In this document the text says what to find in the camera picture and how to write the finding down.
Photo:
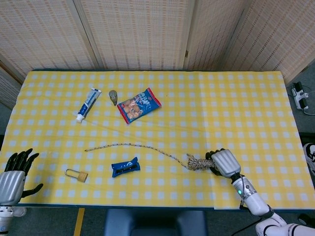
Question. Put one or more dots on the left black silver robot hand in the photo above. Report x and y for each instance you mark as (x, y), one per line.
(11, 186)

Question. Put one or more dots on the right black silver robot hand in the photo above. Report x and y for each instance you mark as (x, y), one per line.
(226, 162)

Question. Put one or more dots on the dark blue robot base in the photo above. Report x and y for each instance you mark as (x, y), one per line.
(155, 223)

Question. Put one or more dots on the yellow white checked tablecloth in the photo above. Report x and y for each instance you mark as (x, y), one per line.
(221, 110)

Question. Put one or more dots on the brass padlock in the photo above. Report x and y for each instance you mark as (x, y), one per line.
(83, 176)

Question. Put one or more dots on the yellow floor tape strip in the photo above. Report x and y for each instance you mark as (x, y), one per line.
(79, 221)

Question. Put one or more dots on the black white sneaker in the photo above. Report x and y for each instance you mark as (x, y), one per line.
(310, 152)

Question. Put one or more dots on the white power strip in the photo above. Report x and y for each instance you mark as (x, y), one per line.
(299, 96)

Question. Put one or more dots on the blue wrapped packet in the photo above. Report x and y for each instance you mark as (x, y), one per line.
(124, 167)

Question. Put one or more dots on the blue red snack bag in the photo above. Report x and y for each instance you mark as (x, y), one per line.
(137, 105)

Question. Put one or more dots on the white blue toothpaste tube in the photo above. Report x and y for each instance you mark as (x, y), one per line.
(87, 104)

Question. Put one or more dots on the small grey stone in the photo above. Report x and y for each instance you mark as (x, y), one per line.
(113, 94)

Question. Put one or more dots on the beige woven folding screen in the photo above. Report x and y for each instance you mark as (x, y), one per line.
(137, 32)

